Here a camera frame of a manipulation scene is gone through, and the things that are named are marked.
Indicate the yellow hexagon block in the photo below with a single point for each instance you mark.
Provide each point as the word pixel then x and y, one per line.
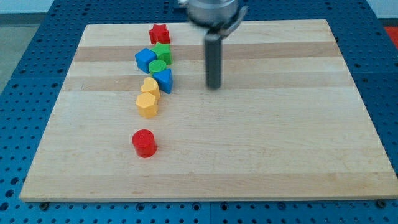
pixel 147 105

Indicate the red star block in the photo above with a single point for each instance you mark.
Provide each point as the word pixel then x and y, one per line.
pixel 159 34

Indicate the green cylinder block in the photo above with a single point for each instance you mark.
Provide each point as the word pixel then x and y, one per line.
pixel 156 66

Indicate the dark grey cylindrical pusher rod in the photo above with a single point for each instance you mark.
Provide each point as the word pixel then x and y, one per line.
pixel 213 55

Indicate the blue cube block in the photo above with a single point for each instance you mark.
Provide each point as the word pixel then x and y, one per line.
pixel 143 58

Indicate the yellow heart block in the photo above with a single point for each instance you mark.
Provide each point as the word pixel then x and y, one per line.
pixel 150 85

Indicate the light wooden board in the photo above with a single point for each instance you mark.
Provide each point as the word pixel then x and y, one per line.
pixel 288 122

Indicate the green star block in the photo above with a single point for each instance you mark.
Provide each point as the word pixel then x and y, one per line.
pixel 163 52

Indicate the red cylinder block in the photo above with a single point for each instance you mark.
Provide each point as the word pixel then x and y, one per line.
pixel 144 143

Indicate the blue triangle block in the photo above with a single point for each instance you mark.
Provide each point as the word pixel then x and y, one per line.
pixel 164 80

